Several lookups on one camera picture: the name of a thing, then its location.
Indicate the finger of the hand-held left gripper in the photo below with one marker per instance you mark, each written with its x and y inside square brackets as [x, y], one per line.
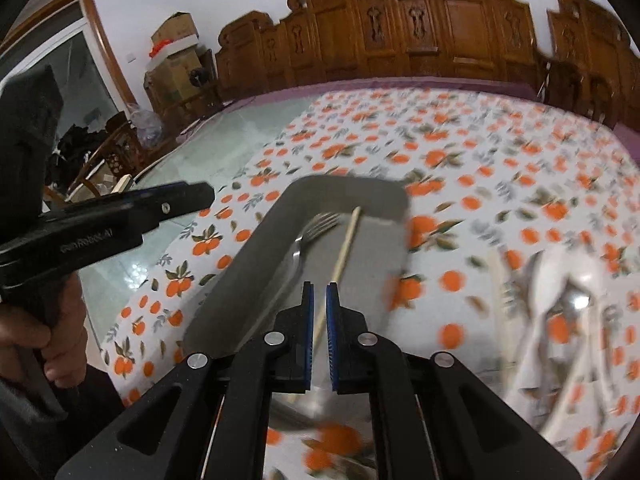
[175, 202]

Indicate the small black fan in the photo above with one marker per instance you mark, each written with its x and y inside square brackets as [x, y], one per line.
[198, 76]

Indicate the metal tray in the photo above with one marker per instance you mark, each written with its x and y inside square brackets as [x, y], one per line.
[370, 240]

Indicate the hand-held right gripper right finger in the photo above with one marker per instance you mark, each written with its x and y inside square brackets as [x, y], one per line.
[331, 340]

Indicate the large cardboard box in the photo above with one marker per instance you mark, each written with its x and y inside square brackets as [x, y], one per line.
[175, 80]

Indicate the brown cardboard box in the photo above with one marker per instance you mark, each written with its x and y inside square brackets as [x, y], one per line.
[175, 27]

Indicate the glass sliding door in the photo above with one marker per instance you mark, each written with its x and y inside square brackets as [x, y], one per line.
[75, 70]

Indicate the metal fork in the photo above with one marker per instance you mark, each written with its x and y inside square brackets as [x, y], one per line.
[298, 252]

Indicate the wooden chair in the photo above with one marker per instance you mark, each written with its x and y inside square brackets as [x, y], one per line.
[117, 155]

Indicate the white flat box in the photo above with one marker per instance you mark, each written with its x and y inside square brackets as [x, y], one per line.
[172, 50]

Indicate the pile of black clothes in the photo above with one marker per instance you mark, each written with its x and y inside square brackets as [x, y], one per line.
[80, 142]

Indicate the person's left hand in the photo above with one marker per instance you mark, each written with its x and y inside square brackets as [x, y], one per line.
[65, 340]

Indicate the orange print tablecloth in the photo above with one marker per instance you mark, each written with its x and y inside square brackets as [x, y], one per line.
[450, 160]

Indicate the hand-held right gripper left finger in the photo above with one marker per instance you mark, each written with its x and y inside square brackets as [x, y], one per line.
[308, 340]

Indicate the long carved wooden sofa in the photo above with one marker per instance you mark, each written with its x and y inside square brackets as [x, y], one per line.
[390, 30]

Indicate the clear plastic bag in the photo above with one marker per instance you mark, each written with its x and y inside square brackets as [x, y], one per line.
[146, 127]

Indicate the white plastic spoon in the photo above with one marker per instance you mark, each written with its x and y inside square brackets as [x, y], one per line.
[570, 275]
[532, 320]

